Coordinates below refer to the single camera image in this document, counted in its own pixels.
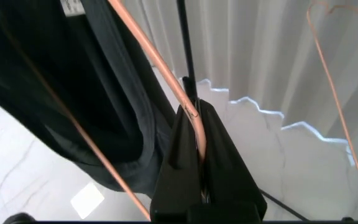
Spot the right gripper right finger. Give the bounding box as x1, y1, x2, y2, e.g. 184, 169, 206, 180
199, 99, 268, 222

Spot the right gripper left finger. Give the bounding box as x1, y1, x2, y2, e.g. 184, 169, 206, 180
150, 104, 203, 222

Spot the pink clothes hanger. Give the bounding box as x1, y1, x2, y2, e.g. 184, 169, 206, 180
42, 0, 207, 222
306, 1, 358, 187

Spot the dark grey t-shirt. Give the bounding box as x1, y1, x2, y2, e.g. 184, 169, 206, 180
0, 0, 180, 200

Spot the black clothes rack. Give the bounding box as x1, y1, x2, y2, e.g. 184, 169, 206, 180
175, 0, 357, 222

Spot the white curtain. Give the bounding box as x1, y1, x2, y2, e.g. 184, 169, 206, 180
121, 0, 358, 166

